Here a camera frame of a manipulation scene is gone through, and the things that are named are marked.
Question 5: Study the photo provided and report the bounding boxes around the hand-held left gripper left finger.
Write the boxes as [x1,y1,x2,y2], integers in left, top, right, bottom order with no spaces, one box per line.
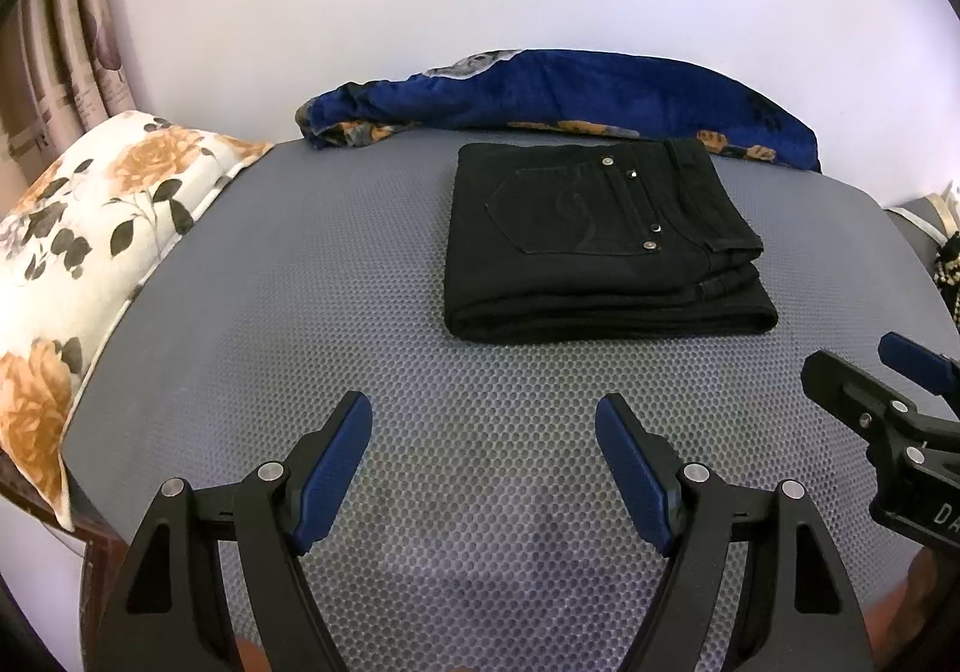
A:
[97,391,374,672]

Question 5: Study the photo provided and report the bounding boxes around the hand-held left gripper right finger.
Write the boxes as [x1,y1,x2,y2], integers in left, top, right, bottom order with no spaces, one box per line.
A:
[595,393,875,672]

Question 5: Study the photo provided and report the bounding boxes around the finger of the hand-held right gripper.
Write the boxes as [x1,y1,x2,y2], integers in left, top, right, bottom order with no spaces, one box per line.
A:
[879,332,960,418]
[801,349,960,470]

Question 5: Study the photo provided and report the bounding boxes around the black pants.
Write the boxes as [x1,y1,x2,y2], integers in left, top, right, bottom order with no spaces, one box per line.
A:
[444,138,781,344]

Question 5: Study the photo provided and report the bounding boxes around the black and white striped cloth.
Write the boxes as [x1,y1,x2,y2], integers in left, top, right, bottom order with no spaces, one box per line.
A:
[934,229,960,329]

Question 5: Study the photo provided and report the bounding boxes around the grey honeycomb mat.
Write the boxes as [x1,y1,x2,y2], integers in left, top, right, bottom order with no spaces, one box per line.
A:
[60,132,960,672]

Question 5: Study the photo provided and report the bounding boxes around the white floral pillow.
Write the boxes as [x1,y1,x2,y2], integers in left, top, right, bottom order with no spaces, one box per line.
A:
[0,109,277,534]

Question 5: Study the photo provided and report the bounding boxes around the blue floral blanket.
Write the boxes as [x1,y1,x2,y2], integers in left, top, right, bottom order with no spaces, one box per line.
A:
[296,48,822,174]

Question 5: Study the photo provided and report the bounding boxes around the pale printed curtain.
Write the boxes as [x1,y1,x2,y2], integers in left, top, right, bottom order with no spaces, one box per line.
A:
[0,0,137,208]

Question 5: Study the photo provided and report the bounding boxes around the grey cloth with white strap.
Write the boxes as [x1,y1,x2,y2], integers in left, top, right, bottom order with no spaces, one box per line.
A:
[883,188,960,249]

